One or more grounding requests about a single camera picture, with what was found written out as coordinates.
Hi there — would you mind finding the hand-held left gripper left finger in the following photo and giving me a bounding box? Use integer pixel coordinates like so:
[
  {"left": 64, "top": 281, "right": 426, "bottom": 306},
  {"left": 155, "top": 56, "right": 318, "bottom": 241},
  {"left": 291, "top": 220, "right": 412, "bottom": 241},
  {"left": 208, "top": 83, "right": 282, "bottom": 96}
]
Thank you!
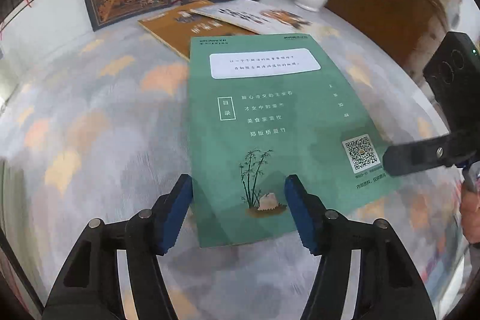
[{"left": 43, "top": 174, "right": 194, "bottom": 320}]

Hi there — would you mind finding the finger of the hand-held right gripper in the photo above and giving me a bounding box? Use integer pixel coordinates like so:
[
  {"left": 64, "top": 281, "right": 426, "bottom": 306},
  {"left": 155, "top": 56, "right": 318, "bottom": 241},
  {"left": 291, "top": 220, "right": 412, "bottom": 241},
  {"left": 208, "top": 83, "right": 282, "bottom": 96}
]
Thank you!
[{"left": 382, "top": 132, "right": 466, "bottom": 177}]

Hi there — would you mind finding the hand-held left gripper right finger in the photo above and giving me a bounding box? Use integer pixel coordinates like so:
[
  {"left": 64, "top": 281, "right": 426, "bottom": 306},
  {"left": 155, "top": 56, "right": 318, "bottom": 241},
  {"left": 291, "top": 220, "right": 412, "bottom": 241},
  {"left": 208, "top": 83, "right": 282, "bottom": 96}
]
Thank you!
[{"left": 284, "top": 174, "right": 437, "bottom": 320}]

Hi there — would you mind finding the teal book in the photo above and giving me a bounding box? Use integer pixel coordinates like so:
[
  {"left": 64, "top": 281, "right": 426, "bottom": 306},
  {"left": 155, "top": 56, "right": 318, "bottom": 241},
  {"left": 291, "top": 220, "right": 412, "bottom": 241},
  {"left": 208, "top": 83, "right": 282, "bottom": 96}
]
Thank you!
[{"left": 186, "top": 33, "right": 409, "bottom": 249}]

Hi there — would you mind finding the orange brown book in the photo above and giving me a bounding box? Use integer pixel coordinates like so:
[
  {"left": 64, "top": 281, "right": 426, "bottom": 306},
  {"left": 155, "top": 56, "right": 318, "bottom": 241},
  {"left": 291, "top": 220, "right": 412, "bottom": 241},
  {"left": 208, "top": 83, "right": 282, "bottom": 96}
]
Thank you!
[{"left": 136, "top": 0, "right": 259, "bottom": 62}]

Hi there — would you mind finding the person's right hand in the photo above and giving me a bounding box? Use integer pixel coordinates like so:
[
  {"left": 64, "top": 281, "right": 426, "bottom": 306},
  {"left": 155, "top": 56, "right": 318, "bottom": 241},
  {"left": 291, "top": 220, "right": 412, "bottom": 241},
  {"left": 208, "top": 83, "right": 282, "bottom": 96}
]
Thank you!
[{"left": 459, "top": 187, "right": 480, "bottom": 246}]

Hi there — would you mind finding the brown wooden cabinet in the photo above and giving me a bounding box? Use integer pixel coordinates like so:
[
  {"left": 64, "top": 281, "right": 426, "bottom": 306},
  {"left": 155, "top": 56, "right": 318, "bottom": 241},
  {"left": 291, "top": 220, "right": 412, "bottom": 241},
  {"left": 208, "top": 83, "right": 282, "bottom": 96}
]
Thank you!
[{"left": 324, "top": 0, "right": 458, "bottom": 84}]

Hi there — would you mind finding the colourful floral cloth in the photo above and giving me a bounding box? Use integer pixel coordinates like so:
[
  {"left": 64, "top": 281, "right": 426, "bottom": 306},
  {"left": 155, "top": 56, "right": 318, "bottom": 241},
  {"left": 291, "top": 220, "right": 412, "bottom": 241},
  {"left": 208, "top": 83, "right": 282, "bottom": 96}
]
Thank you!
[{"left": 422, "top": 226, "right": 466, "bottom": 309}]

